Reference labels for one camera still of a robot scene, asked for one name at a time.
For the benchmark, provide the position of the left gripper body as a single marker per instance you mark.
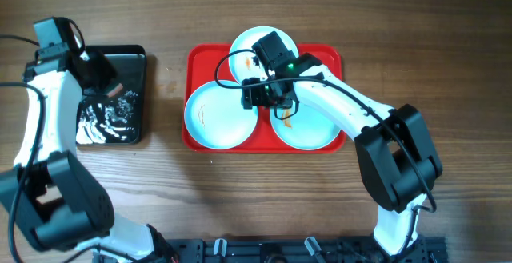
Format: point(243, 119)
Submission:
point(98, 76)

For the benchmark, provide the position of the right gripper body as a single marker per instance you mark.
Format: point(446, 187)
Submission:
point(248, 93)

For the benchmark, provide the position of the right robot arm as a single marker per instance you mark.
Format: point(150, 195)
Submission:
point(397, 159)

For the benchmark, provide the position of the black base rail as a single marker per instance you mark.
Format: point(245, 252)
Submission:
point(340, 250)

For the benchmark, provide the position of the black rectangular tray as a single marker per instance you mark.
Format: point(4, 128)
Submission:
point(116, 120)

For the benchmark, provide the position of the red plastic tray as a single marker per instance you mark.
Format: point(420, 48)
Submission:
point(200, 69)

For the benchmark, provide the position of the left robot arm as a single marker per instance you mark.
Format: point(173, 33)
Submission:
point(49, 194)

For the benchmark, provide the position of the light blue plate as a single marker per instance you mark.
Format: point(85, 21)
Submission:
point(242, 65)
point(303, 129)
point(215, 118)

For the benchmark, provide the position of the green scouring sponge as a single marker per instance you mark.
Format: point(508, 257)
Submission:
point(115, 90)

